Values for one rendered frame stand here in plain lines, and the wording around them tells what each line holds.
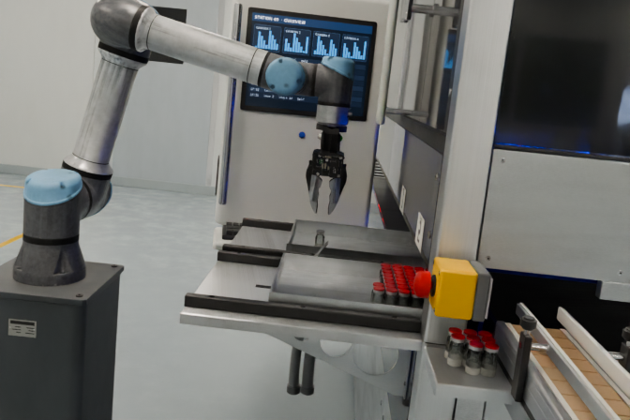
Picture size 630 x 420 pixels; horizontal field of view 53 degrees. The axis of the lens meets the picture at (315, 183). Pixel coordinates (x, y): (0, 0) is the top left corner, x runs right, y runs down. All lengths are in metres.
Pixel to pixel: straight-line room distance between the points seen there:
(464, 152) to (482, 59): 0.14
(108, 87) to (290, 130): 0.67
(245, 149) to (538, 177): 1.16
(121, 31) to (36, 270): 0.54
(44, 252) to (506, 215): 0.95
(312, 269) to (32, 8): 6.21
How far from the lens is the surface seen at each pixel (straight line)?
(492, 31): 1.00
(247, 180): 2.00
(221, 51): 1.33
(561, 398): 0.85
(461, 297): 0.94
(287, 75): 1.29
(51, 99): 7.21
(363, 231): 1.67
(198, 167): 6.75
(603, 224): 1.07
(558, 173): 1.03
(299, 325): 1.06
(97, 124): 1.55
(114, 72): 1.53
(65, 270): 1.49
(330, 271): 1.35
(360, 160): 2.04
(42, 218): 1.46
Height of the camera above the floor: 1.27
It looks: 9 degrees down
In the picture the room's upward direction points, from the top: 6 degrees clockwise
